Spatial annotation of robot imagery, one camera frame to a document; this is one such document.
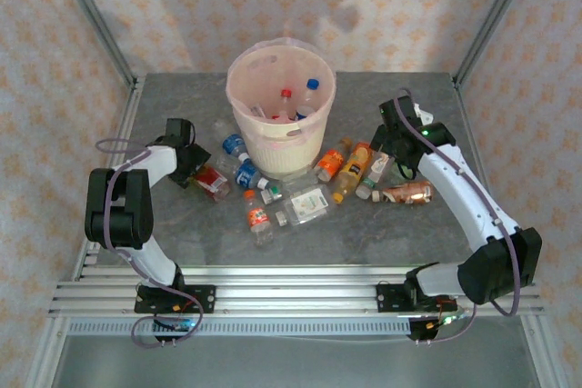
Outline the red label plastic bottle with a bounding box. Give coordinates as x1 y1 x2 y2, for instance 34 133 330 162
193 165 232 202

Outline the white label bottle green cap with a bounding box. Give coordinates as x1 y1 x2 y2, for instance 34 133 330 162
355 147 396 201

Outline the blue label clear water bottle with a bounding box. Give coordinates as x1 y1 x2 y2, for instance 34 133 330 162
212 118 249 156

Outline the yellow juice bottle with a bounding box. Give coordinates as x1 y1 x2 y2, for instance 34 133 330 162
331 141 375 205

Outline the blue label bottle white cap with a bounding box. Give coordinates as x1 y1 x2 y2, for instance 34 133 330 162
214 154 270 192

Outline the copper label plastic bottle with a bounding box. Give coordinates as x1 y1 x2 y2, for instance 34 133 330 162
370 180 434 207

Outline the orange NFC juice bottle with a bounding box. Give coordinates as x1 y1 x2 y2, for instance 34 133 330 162
313 136 354 183

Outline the small orange label bottle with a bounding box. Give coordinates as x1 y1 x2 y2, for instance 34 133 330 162
242 189 276 247

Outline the small green label bottle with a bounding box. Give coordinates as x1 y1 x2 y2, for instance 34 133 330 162
259 183 284 205

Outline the blue cap clear bottle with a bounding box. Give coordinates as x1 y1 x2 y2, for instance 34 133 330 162
297 77 322 110

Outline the clear plastic box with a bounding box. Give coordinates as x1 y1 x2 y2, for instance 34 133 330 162
281 169 319 194

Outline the clear container white green label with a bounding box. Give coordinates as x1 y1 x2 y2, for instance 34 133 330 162
282 185 336 228

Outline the white plastic bin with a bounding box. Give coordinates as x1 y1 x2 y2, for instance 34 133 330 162
226 37 337 180

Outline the small circuit board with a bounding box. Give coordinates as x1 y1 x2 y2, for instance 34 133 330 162
154 317 197 333
426 313 470 330

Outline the aluminium side rail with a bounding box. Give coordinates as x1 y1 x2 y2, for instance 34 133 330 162
452 78 563 388
25 76 146 388

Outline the aluminium front rail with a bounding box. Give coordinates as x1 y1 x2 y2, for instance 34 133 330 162
47 264 545 316

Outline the aluminium frame post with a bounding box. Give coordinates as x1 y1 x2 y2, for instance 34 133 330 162
452 0 545 89
47 0 140 92

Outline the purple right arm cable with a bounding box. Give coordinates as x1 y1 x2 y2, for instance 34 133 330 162
393 87 522 348

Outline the perforated metal cable tray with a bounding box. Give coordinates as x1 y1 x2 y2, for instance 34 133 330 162
67 318 413 338

